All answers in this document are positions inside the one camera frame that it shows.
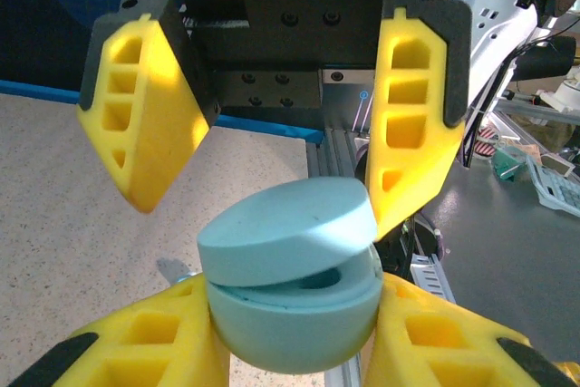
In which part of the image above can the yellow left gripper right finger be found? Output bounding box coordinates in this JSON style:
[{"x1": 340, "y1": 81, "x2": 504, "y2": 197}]
[{"x1": 363, "y1": 272, "x2": 580, "y2": 387}]

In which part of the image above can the white slotted cable duct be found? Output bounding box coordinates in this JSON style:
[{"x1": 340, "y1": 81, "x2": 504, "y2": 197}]
[{"x1": 407, "y1": 253, "x2": 457, "y2": 305}]

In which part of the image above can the grey calculator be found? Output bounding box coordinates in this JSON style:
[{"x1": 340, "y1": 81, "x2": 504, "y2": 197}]
[{"x1": 527, "y1": 153, "x2": 580, "y2": 219}]

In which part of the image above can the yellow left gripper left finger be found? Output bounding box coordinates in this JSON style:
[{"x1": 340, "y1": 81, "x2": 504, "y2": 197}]
[{"x1": 7, "y1": 273, "x2": 231, "y2": 387}]

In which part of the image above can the green plastic object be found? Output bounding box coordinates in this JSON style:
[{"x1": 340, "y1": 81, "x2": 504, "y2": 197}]
[{"x1": 492, "y1": 148, "x2": 530, "y2": 183}]

